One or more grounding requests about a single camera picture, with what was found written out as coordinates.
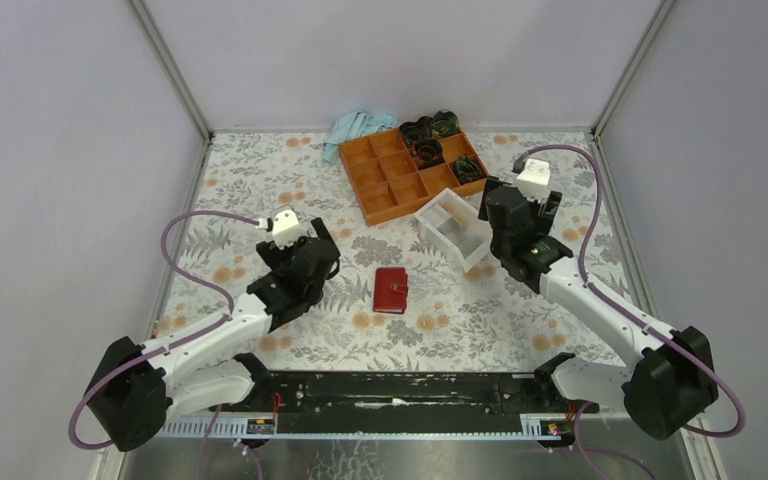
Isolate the orange wooden compartment tray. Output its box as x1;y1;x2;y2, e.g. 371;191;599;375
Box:
338;112;488;226

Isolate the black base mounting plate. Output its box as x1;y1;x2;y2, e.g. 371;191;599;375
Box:
224;370;580;435

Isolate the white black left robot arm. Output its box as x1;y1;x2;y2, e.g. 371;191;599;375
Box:
69;208;340;452

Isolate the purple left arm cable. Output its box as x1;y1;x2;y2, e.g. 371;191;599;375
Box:
67;210;273;480

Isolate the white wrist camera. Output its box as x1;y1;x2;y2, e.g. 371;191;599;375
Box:
268;204;311;250
512;158;551;202

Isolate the rolled tie orange pattern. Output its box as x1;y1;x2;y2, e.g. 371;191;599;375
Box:
410;138;445;170

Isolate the white card box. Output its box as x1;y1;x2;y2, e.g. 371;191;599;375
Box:
413;189;492;273

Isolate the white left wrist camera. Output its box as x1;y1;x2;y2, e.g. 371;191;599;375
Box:
268;204;311;250

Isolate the rolled tie yellow green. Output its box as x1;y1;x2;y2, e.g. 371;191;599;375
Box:
431;110;461;139

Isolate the floral patterned table mat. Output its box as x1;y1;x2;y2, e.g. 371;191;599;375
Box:
156;133;618;372

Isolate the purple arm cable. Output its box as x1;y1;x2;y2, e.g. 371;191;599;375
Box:
511;144;748;480
67;210;273;480

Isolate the red leather card holder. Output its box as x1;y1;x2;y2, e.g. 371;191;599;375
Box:
372;267;409;314

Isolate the rolled tie green pattern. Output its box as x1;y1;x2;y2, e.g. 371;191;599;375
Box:
451;154;486;185

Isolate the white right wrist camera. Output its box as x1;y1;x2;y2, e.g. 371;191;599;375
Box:
512;158;551;202

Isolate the rolled tie dark striped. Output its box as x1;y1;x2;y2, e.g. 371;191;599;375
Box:
398;116;433;149

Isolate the light blue cloth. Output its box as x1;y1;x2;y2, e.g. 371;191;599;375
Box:
323;110;397;163

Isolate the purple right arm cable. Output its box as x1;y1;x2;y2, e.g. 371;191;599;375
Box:
511;144;748;480

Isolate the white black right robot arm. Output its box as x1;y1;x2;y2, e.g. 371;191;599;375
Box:
478;177;719;440

